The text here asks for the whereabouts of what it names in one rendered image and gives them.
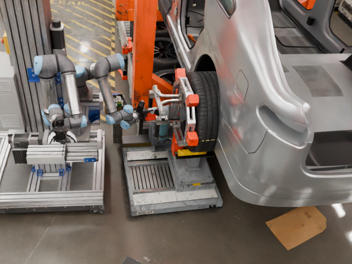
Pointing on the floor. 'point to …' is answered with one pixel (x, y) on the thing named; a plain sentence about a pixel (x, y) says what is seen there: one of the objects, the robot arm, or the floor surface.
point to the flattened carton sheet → (297, 226)
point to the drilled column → (117, 133)
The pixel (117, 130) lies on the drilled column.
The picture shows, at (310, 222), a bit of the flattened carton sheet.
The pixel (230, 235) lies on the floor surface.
